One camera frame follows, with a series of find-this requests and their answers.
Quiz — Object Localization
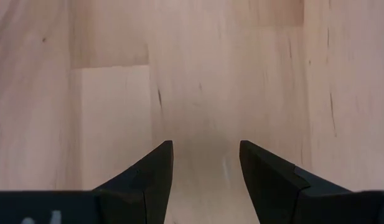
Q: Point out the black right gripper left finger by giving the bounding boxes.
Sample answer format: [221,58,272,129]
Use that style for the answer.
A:
[91,139,174,224]

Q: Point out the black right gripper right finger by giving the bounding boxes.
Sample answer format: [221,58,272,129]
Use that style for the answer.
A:
[240,139,354,224]

